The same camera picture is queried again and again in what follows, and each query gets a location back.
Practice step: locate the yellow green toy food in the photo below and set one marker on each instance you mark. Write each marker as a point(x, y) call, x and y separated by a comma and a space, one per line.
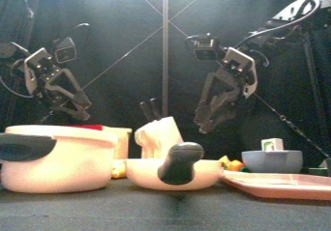
point(224, 160)

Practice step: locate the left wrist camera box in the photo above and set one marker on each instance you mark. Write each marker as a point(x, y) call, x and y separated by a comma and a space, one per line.
point(66, 50)

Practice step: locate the black diagonal frame strut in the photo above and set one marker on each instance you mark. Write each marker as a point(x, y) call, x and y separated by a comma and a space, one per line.
point(313, 80)

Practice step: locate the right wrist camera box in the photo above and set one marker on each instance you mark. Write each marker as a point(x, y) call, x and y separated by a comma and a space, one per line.
point(204, 48)

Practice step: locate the grey vertical frame pole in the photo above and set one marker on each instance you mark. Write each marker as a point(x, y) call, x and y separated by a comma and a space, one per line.
point(166, 48)

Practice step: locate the pink plastic tray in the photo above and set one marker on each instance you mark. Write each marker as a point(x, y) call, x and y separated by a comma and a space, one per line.
point(281, 185)

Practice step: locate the cream box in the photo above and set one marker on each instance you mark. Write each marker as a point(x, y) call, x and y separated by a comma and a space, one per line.
point(123, 143)

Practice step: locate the cream toy knife block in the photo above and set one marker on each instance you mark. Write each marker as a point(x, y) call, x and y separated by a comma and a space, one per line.
point(157, 137)

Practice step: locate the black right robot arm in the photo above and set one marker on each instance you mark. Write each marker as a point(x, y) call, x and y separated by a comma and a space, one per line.
point(287, 19)

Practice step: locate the grey blue bowl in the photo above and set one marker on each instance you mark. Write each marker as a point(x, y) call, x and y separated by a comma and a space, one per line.
point(273, 161)

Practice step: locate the white cube green print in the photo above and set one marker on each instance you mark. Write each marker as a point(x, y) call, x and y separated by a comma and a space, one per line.
point(273, 144)

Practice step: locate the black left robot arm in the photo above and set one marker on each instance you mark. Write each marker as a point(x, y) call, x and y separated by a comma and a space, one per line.
point(7, 52)

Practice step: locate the orange toy fruit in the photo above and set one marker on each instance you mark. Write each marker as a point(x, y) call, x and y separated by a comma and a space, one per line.
point(235, 166)

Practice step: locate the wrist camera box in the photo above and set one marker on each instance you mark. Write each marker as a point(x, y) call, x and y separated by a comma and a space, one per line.
point(66, 50)
point(204, 48)

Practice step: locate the dark green toy item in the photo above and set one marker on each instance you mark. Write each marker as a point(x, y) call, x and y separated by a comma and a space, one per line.
point(318, 171)

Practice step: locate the red toy item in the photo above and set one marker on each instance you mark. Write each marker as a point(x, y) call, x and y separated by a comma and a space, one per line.
point(90, 127)

